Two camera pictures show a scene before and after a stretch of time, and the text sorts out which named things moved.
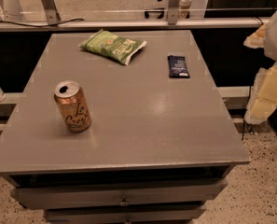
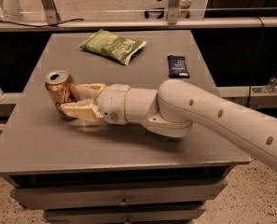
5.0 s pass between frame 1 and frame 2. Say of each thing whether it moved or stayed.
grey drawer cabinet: stayed
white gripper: moved
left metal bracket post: stayed
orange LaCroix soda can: moved
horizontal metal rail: stayed
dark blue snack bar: stayed
